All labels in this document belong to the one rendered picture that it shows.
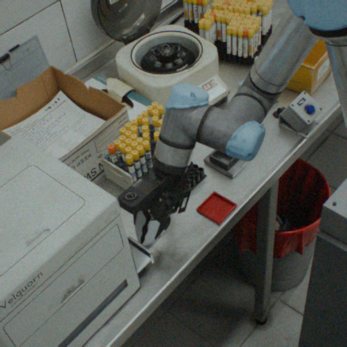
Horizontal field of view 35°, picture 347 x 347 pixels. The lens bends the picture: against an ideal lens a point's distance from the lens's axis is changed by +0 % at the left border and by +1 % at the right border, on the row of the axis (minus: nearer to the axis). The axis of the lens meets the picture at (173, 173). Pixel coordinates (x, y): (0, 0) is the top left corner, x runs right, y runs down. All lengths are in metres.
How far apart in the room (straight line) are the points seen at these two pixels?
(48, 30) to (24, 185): 0.66
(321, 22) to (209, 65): 0.79
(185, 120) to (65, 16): 0.67
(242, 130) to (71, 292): 0.42
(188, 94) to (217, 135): 0.09
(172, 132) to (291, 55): 0.25
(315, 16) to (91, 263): 0.55
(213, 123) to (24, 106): 0.65
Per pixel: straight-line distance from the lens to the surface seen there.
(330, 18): 0.73
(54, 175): 0.99
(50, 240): 0.90
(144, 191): 1.05
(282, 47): 0.98
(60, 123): 1.45
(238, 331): 2.08
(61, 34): 1.59
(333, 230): 1.22
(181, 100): 1.01
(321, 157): 2.61
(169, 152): 1.04
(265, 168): 1.35
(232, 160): 1.32
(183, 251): 1.20
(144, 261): 1.15
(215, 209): 1.26
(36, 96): 1.51
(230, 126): 0.99
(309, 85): 1.52
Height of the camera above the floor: 1.87
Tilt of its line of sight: 48 degrees down
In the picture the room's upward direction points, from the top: 8 degrees counter-clockwise
